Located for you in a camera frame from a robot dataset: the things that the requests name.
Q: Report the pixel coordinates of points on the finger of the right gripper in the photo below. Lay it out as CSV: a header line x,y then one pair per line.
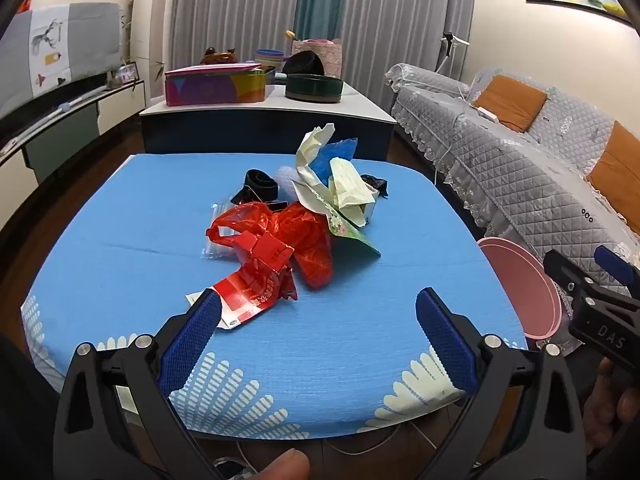
x,y
574,281
624,272

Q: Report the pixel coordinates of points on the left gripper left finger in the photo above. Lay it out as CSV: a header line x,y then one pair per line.
x,y
91,438

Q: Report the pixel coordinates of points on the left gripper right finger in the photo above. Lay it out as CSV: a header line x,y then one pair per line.
x,y
545,439

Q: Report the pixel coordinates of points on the red white carton wrapper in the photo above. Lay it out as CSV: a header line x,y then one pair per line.
x,y
263,278

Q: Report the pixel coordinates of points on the black plastic bag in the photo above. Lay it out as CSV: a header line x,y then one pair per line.
x,y
380,185

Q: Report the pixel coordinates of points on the green floral wrapper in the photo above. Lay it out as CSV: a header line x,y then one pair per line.
x,y
341,228

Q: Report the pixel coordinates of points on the yellow tissue pack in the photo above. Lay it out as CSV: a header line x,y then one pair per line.
x,y
349,188

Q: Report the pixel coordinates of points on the red plastic bag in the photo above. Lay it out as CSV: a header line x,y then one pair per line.
x,y
305,231

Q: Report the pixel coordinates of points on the black elastic band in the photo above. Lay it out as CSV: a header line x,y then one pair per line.
x,y
257,187

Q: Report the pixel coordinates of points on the blue plastic bag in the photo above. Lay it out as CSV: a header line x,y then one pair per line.
x,y
344,149

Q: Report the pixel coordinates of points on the large white paper bag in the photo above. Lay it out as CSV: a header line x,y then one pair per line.
x,y
306,153

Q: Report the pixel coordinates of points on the person's right hand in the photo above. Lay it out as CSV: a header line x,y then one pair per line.
x,y
604,405

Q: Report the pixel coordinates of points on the person's left hand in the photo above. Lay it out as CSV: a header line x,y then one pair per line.
x,y
291,465

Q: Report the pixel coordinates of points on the pink plastic basin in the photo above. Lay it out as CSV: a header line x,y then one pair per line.
x,y
531,292

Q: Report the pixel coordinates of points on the near orange cushion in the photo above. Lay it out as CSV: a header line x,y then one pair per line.
x,y
616,175

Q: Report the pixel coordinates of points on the orange cushion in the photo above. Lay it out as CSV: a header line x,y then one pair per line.
x,y
616,175
515,104

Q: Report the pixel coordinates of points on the grey quilted sofa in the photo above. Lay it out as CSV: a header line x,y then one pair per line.
x,y
528,187

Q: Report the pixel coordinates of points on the far orange cushion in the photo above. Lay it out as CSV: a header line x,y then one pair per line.
x,y
515,104

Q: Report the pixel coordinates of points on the white power strip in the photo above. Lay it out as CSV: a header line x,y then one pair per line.
x,y
487,114

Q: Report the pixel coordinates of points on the blue foam table mat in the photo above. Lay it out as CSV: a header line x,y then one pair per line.
x,y
319,336

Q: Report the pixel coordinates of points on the white floor lamp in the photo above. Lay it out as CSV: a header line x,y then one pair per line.
x,y
451,42

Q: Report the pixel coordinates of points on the tv cabinet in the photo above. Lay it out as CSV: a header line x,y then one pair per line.
x,y
32,156

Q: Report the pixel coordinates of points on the white top coffee table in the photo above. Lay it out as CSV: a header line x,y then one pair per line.
x,y
274,126

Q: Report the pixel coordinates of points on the grey curtain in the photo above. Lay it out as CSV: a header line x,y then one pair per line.
x,y
375,34

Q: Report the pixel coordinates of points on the dark green round tin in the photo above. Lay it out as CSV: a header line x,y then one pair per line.
x,y
313,88

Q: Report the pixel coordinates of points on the pink quilted basket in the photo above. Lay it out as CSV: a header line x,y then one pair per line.
x,y
330,53

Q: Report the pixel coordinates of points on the colourful storage box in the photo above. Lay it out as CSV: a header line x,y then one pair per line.
x,y
229,83

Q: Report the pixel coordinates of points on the grey covered television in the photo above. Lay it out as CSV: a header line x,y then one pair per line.
x,y
44,49

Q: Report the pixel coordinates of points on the stacked coloured bowls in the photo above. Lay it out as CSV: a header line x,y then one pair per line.
x,y
270,58

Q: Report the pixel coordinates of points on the small photo frame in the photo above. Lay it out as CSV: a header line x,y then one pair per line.
x,y
127,73

